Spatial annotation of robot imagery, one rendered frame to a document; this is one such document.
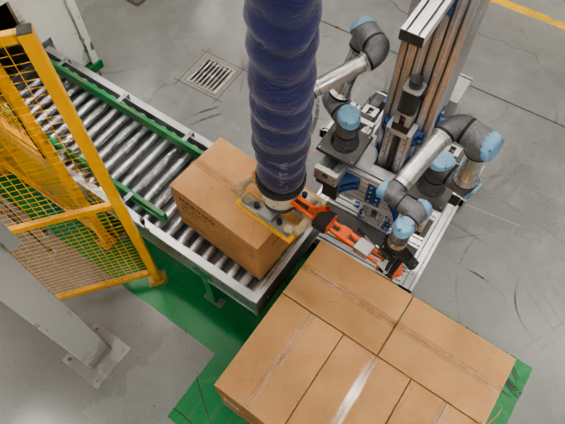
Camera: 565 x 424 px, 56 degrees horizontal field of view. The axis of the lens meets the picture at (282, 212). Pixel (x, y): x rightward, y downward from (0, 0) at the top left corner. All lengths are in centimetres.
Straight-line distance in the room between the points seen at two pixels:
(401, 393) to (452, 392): 26
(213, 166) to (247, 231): 44
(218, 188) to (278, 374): 100
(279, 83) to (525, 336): 255
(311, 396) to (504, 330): 146
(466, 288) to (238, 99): 225
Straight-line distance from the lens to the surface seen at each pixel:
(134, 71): 474
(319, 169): 278
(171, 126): 352
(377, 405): 283
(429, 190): 269
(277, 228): 246
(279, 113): 184
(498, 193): 416
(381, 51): 242
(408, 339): 293
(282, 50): 162
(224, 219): 268
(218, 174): 283
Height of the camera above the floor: 329
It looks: 61 degrees down
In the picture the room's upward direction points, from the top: straight up
